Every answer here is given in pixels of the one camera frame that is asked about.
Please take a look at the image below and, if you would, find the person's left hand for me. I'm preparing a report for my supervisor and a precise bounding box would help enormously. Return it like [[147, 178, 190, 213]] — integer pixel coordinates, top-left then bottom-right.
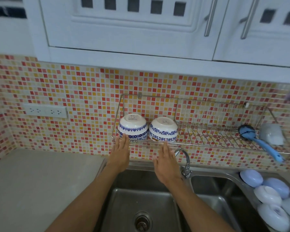
[[106, 134, 131, 173]]

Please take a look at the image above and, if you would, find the person's right hand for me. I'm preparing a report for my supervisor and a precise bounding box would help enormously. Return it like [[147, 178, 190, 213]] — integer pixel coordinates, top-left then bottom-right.
[[153, 140, 183, 185]]

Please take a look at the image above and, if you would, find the person's right forearm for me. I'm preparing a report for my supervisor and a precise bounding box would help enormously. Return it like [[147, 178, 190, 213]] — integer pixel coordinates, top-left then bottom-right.
[[169, 181, 235, 232]]

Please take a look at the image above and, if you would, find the person's left forearm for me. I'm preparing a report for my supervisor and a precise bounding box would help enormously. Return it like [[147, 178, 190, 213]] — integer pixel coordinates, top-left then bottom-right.
[[45, 166, 124, 232]]

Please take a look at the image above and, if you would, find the blue patterned white bowl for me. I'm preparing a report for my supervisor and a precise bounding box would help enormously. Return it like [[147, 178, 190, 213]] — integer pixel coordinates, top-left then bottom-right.
[[118, 113, 149, 141], [149, 116, 178, 143]]

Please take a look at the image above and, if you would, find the chrome faucet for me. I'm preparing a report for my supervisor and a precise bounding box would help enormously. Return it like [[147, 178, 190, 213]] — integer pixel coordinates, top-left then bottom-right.
[[174, 149, 192, 179]]

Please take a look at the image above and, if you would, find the metal sink drain strainer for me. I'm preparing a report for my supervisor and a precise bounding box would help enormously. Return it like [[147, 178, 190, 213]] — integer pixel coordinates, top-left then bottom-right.
[[135, 211, 152, 232]]

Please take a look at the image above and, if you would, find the stainless steel double sink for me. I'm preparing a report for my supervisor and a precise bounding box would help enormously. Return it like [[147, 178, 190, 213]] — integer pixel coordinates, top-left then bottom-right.
[[94, 162, 290, 232]]

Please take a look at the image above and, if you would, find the pale blue plastic bowl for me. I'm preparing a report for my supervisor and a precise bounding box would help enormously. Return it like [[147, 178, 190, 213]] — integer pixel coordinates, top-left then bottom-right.
[[240, 169, 263, 188], [262, 177, 290, 200]]

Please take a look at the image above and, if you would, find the blue dish brush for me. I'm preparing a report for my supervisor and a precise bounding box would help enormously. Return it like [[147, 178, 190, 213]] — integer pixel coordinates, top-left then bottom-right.
[[238, 125, 285, 164]]

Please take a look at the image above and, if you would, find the white cabinet door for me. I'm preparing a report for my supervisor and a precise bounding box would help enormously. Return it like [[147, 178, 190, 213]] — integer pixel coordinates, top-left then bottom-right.
[[39, 0, 223, 60], [213, 0, 290, 68]]

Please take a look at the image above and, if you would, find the grey plastic container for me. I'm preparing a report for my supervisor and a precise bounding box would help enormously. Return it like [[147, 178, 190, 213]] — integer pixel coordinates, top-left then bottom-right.
[[259, 123, 286, 146]]

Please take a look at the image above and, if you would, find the glass louvre window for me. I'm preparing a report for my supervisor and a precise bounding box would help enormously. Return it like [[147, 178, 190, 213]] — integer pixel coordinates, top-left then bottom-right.
[[0, 0, 27, 19]]

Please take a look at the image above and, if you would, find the metal wire dish rack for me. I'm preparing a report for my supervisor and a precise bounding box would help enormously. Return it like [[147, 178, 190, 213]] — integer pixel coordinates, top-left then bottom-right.
[[111, 94, 290, 155]]

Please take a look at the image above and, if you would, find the white wall power outlet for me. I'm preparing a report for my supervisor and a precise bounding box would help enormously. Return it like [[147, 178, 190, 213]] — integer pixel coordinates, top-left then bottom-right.
[[23, 104, 68, 119]]

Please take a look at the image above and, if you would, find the metal cabinet handle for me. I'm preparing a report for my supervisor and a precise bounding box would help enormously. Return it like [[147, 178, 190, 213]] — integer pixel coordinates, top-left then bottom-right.
[[240, 0, 261, 39], [204, 0, 218, 37]]

